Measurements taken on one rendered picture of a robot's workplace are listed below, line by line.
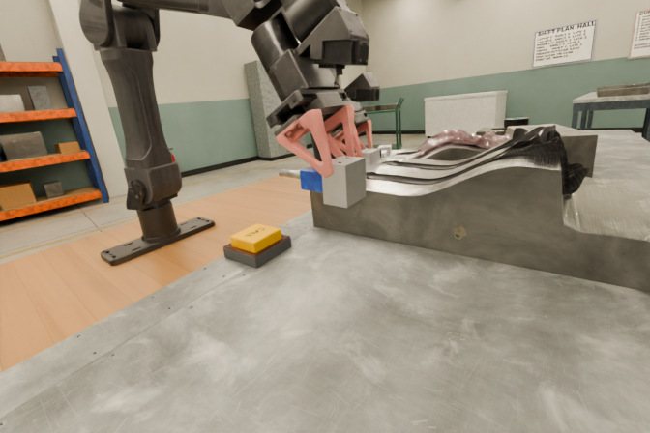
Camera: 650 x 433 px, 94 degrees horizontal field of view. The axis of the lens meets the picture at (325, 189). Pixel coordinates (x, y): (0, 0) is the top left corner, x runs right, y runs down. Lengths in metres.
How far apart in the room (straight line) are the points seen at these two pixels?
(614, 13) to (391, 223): 7.40
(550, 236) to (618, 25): 7.34
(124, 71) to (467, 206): 0.56
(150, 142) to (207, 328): 0.35
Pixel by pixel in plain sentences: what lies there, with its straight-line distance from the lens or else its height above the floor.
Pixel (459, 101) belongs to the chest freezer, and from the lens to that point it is 7.33.
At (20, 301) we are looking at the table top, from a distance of 0.64.
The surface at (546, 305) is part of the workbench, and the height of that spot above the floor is 0.80.
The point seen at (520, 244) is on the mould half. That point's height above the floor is 0.83.
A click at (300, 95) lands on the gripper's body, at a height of 1.04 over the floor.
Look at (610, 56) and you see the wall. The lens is 7.70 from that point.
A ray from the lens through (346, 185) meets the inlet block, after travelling 0.37.
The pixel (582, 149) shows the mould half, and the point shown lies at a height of 0.88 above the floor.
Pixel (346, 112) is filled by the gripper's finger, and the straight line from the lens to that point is 0.41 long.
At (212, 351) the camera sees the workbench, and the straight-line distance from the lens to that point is 0.37.
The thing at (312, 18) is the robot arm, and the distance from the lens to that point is 0.40.
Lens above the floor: 1.03
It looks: 16 degrees down
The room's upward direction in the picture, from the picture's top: 6 degrees counter-clockwise
